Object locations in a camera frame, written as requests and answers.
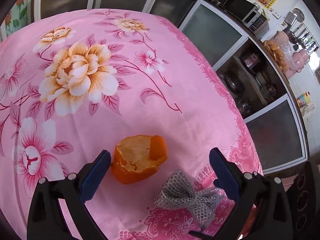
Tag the small silver mesh bow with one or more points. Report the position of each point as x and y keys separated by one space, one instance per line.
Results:
x=175 y=192

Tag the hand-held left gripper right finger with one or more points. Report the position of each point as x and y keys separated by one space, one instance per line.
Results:
x=223 y=172

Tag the metal skimmer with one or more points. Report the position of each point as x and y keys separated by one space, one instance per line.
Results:
x=298 y=14

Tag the white wall socket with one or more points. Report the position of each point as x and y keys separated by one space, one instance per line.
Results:
x=276 y=15

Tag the clear plastic bag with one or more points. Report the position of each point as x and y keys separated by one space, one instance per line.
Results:
x=277 y=55

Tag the dark rice cooker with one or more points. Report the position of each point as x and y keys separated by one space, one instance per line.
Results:
x=251 y=62

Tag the colourful carton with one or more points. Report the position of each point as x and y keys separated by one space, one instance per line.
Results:
x=303 y=100

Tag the black microwave oven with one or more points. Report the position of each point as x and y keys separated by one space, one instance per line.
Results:
x=240 y=7

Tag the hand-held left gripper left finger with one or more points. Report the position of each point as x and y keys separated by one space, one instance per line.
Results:
x=96 y=175

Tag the floral glass door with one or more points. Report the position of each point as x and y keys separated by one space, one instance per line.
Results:
x=17 y=12

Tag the small metal pot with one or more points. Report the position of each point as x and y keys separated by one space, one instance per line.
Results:
x=216 y=2

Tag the metal kettle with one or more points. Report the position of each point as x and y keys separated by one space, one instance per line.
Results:
x=231 y=82

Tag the row of hanging kitchen utensils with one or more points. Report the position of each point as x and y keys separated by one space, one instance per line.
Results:
x=302 y=36

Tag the pink floral tablecloth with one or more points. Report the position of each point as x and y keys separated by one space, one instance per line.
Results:
x=150 y=105

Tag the kitchen cabinet with glass doors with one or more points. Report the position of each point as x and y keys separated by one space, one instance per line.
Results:
x=212 y=30

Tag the orange peel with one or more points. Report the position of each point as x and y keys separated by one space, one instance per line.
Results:
x=135 y=155

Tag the pink pot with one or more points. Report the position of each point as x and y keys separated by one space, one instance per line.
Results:
x=298 y=62
x=281 y=35

